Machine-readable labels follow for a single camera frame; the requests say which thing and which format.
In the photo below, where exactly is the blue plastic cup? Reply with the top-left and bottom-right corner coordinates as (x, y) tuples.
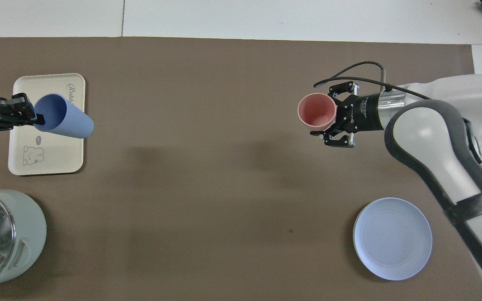
(34, 93), (95, 139)

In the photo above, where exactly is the pale blue round plate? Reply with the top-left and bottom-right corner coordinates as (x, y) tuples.
(353, 197), (433, 281)

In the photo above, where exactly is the brown table mat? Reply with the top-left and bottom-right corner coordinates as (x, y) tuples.
(0, 37), (482, 301)

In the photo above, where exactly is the cream tray with bear print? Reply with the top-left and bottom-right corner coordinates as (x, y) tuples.
(8, 73), (86, 176)

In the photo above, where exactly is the pale green cooking pot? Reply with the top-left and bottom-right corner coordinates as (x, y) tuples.
(0, 189), (47, 292)

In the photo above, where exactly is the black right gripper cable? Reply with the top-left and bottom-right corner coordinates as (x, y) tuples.
(313, 61), (432, 101)

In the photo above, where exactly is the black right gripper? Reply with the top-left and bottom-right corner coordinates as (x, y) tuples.
(310, 81), (386, 148)

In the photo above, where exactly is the pink plastic cup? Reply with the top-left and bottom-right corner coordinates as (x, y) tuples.
(297, 93), (337, 128)

